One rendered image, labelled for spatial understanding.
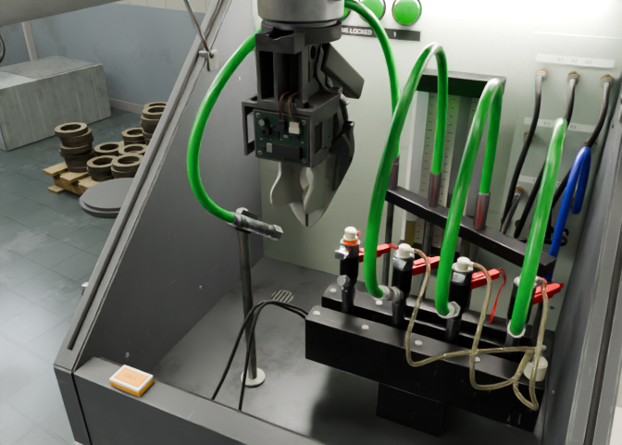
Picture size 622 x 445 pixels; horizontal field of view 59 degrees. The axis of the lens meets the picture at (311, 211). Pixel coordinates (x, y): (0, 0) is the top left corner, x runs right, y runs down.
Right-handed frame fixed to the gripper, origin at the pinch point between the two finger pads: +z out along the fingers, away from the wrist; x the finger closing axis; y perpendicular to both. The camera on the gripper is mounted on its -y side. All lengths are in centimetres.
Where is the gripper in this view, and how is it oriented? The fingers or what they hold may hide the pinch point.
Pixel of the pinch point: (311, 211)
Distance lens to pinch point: 59.9
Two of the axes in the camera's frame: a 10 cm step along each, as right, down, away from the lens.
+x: 9.1, 2.0, -3.7
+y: -4.2, 4.3, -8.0
